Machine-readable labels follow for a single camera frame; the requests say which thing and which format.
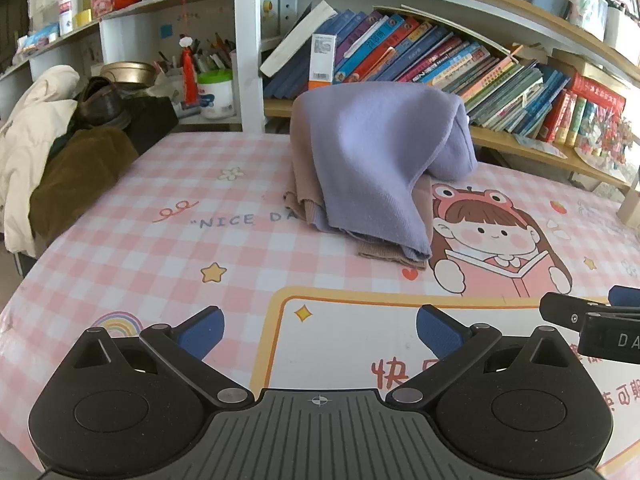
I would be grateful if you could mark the tall orange white box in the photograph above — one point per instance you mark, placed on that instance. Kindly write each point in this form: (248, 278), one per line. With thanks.
(322, 60)

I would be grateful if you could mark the bunch of pens and pencils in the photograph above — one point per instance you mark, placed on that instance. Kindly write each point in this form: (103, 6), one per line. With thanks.
(210, 57)

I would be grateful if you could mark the colourful paper decoration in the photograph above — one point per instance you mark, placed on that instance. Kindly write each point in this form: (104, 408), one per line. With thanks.
(605, 140)

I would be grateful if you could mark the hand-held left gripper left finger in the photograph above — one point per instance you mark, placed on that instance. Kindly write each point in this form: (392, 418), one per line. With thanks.
(202, 332)

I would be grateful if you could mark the white wooden bookshelf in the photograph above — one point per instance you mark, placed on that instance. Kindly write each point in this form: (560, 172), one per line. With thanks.
(247, 60)

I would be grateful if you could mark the white jar green lid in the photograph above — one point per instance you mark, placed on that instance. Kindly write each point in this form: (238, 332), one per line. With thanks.
(216, 97)

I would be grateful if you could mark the white bottle blue cap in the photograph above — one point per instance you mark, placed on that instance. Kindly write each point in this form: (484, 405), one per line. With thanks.
(68, 7)

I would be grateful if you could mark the thick white book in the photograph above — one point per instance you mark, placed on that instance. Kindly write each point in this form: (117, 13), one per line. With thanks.
(295, 42)

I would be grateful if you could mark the red tassel ornament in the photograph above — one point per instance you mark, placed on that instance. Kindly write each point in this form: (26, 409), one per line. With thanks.
(187, 72)

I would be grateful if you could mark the wooden pen holder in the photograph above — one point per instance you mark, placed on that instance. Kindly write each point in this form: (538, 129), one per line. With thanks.
(630, 205)

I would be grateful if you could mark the brown leather shoe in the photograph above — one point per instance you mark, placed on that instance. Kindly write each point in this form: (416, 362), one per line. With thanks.
(102, 102)

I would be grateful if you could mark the brass bowl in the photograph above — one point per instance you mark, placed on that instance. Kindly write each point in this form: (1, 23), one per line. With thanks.
(127, 72)

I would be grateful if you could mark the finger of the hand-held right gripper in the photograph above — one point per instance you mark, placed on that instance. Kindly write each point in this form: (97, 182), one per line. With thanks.
(627, 296)
(560, 310)

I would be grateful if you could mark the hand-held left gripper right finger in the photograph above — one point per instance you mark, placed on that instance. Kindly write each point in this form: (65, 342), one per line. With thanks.
(439, 332)

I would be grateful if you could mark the cream puffer jacket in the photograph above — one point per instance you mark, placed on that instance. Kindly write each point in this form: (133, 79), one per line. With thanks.
(25, 135)

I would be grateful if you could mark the purple and tan sweater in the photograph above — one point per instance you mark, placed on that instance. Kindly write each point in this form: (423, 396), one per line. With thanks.
(370, 160)

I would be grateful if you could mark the row of colourful books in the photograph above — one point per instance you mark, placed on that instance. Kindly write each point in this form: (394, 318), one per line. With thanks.
(450, 65)

